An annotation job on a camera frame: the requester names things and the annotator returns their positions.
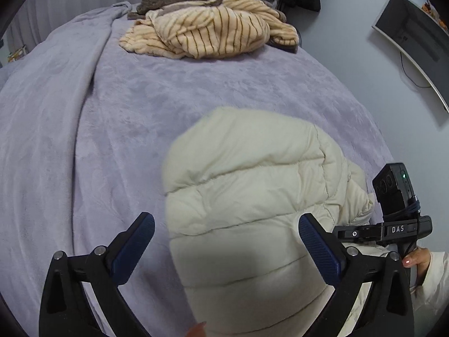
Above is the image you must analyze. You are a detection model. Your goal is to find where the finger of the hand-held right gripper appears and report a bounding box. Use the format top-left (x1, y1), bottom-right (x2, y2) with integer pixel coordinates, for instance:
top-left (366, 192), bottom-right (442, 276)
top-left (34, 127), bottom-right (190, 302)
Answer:
top-left (333, 225), bottom-right (384, 243)

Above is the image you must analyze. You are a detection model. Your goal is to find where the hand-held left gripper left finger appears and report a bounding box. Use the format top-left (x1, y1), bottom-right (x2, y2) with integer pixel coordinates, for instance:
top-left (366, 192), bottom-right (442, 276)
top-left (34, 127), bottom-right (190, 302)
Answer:
top-left (38, 211), bottom-right (156, 337)

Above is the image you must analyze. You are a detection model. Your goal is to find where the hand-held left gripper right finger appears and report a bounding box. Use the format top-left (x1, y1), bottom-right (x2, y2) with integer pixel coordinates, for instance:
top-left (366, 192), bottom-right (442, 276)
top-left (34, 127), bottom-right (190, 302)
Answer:
top-left (298, 213), bottom-right (415, 337)

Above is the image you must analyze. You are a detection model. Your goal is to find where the cream puffer jacket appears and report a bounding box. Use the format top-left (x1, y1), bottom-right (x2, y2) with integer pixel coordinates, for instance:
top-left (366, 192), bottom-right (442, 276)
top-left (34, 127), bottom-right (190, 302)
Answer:
top-left (161, 106), bottom-right (397, 337)

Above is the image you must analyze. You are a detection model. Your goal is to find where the person's right forearm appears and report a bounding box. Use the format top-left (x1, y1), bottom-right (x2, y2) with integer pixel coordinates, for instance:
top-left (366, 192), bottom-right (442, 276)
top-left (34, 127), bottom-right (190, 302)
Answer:
top-left (409, 251), bottom-right (449, 337)

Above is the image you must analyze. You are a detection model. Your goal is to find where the person's right hand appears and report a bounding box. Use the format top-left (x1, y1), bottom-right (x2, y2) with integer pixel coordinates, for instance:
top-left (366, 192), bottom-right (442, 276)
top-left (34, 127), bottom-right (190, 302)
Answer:
top-left (403, 247), bottom-right (431, 277)

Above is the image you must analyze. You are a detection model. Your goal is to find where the person's left hand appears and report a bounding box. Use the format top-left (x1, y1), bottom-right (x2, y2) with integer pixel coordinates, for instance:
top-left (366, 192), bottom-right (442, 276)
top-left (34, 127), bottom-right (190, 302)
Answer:
top-left (186, 320), bottom-right (208, 337)

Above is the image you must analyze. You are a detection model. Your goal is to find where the purple fleece blanket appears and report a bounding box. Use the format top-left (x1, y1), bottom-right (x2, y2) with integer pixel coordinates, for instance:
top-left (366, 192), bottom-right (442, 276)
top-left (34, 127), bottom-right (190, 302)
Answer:
top-left (0, 2), bottom-right (395, 337)

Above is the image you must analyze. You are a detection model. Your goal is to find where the beige striped fleece cloth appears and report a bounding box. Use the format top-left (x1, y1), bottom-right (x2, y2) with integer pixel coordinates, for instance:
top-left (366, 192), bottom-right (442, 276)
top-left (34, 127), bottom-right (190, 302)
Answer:
top-left (118, 0), bottom-right (299, 60)

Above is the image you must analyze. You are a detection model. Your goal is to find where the brown knitted cloth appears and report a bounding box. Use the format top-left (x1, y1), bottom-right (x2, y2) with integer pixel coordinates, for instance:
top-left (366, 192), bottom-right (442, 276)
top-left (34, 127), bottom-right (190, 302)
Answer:
top-left (127, 0), bottom-right (300, 55)

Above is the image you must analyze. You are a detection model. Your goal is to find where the black monitor cable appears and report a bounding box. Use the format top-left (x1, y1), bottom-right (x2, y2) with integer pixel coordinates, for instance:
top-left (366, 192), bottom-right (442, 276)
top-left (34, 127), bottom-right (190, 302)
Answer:
top-left (400, 51), bottom-right (432, 89)

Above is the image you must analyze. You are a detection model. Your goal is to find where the curved wall monitor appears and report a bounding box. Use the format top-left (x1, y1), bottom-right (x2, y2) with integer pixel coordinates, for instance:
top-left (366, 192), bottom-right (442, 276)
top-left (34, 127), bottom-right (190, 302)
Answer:
top-left (371, 0), bottom-right (449, 129)

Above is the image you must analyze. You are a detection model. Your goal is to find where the orange wall decoration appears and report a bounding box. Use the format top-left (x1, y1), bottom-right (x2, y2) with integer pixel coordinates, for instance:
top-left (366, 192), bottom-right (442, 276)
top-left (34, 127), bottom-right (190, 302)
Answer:
top-left (421, 2), bottom-right (449, 33)

